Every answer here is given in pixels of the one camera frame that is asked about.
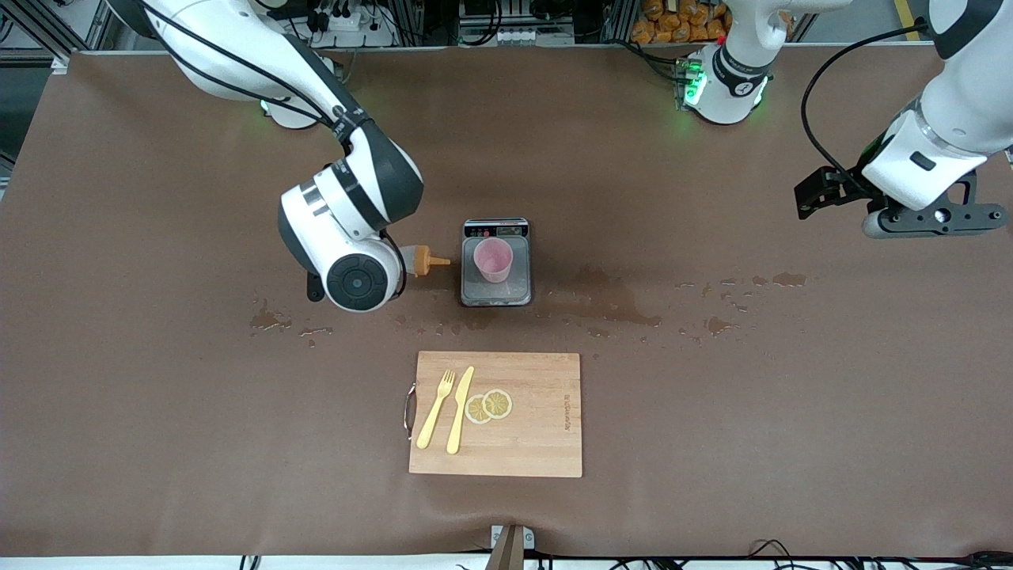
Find silver digital kitchen scale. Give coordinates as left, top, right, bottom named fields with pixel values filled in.
left=461, top=218, right=533, bottom=308

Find yellow plastic knife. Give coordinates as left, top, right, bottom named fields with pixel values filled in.
left=446, top=366, right=476, bottom=456

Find squeeze bottle with orange cap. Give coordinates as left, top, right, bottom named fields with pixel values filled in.
left=396, top=244, right=452, bottom=278

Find pink plastic cup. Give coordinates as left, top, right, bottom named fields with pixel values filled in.
left=473, top=237, right=514, bottom=283

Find white power strip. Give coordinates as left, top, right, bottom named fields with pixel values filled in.
left=305, top=0, right=396, bottom=48

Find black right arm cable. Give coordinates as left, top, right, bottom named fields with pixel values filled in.
left=141, top=0, right=353, bottom=135

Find orange snack packets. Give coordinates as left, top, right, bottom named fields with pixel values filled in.
left=631, top=0, right=729, bottom=44

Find yellow plastic fork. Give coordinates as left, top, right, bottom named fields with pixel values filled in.
left=416, top=369, right=457, bottom=450

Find brown table mat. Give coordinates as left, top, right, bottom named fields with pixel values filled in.
left=0, top=44, right=1013, bottom=559

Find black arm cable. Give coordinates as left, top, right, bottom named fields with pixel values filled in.
left=141, top=0, right=353, bottom=135
left=801, top=20, right=931, bottom=195

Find metal table edge bracket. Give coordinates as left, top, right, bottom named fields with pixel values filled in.
left=484, top=524, right=536, bottom=570

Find wooden cutting board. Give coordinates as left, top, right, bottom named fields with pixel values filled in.
left=404, top=351, right=584, bottom=479

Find white connector block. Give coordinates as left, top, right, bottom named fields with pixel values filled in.
left=495, top=28, right=575, bottom=47

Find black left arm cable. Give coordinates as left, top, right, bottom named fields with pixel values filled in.
left=801, top=20, right=931, bottom=195

